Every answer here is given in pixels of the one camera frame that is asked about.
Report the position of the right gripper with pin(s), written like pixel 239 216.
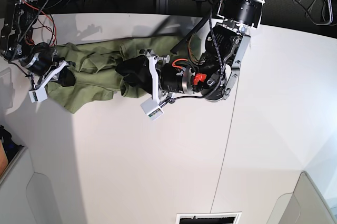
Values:
pixel 42 61

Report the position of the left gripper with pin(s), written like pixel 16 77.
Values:
pixel 169 78

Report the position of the green t-shirt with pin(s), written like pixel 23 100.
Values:
pixel 94 70

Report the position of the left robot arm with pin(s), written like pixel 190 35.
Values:
pixel 205 64

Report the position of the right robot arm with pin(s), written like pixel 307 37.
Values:
pixel 19 49

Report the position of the grey chair left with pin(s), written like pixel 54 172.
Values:
pixel 27 196

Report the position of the grey chair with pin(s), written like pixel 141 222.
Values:
pixel 304 205
pixel 27 196

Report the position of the white floor vent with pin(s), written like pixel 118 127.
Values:
pixel 212 218

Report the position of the grey chair right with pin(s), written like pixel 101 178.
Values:
pixel 304 205

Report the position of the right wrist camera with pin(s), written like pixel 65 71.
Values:
pixel 39 95

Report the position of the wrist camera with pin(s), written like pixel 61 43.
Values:
pixel 39 95
pixel 152 109

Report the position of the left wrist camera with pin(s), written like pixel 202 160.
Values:
pixel 152 109

